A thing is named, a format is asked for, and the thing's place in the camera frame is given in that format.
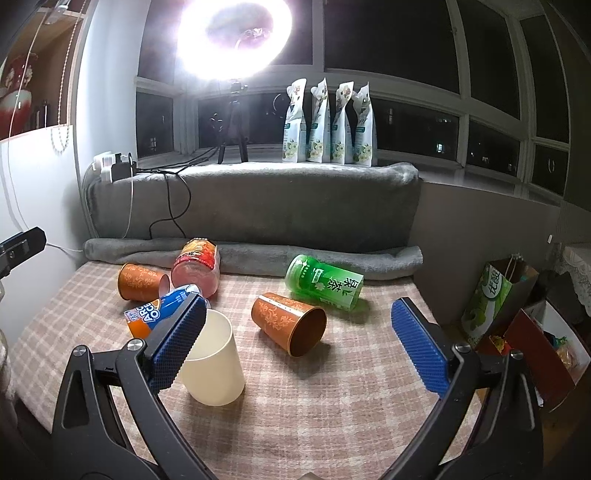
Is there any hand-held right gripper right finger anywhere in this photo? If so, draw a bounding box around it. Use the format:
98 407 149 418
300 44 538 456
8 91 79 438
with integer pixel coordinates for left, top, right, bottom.
391 298 546 480

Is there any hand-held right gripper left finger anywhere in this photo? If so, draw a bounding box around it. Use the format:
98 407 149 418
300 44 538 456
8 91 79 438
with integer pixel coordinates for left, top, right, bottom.
52 294 218 480

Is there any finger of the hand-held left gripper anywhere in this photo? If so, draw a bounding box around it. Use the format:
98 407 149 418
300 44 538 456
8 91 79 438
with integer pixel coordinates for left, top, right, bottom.
0 227 48 280

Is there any orange patterned cup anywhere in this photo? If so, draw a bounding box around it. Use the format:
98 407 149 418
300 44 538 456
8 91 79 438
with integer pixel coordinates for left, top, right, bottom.
117 263 171 302
250 292 328 358

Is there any blue and orange printed cup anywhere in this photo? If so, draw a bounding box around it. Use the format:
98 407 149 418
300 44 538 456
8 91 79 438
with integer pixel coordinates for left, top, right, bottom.
124 284 213 340

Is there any cream plastic cup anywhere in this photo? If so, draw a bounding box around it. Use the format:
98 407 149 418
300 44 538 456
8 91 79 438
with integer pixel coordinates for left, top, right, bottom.
178 308 246 407

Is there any clear cup with red label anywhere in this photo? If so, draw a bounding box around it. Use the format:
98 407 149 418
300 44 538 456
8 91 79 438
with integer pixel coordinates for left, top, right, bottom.
171 237 221 298

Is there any green printed cup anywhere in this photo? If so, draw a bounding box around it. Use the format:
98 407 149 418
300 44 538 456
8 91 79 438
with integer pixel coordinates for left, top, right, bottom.
285 254 370 311

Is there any green paper bag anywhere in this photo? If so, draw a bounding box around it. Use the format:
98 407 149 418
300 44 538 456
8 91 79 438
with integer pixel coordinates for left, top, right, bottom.
461 258 540 349

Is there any grey rolled blanket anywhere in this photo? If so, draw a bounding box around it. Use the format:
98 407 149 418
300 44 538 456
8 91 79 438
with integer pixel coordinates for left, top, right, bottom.
83 237 424 282

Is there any white power strip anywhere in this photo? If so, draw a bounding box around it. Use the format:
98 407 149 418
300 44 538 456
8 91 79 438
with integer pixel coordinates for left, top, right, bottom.
92 151 125 184

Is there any red cardboard box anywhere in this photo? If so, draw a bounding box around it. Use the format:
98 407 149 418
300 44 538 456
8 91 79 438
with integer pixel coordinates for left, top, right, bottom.
475 300 591 414

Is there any checkered pink blanket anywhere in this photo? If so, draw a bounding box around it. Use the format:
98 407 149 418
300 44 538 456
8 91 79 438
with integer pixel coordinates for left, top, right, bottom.
9 261 485 480

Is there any black power adapter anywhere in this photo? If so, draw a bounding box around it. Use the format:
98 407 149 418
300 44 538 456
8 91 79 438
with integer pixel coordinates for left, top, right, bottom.
111 157 139 182

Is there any red and white ornament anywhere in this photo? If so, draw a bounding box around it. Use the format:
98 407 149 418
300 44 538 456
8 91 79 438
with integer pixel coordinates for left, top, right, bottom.
0 53 40 139

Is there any white lace cloth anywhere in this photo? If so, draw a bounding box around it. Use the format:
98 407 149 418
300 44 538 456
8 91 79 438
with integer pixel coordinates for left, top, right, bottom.
554 244 591 319

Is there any grey draped blanket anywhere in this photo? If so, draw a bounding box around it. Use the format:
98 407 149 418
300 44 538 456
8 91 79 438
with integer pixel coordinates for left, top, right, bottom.
82 162 421 259

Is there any white and green pouch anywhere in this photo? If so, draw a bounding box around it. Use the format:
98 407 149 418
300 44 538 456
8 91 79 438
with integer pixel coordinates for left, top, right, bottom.
330 82 356 165
305 78 332 164
281 78 309 163
352 82 376 168

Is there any black tripod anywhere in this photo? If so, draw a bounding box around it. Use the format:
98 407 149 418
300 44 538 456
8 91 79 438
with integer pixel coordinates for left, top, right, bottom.
208 78 252 164

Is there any white cable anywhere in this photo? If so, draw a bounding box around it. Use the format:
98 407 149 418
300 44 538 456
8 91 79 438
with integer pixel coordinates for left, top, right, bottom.
122 175 136 239

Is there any white bead cord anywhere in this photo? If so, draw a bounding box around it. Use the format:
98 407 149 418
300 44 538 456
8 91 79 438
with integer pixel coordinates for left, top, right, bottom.
50 0 83 156

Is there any black cable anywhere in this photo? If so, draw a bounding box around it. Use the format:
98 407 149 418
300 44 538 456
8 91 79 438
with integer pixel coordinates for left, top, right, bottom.
134 150 220 241

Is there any white window frame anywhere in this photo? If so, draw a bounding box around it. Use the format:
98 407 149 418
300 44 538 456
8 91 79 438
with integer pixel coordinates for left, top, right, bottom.
134 0 573 208

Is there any ring light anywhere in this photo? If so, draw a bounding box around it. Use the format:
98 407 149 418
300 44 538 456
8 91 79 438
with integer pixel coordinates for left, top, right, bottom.
175 0 303 83

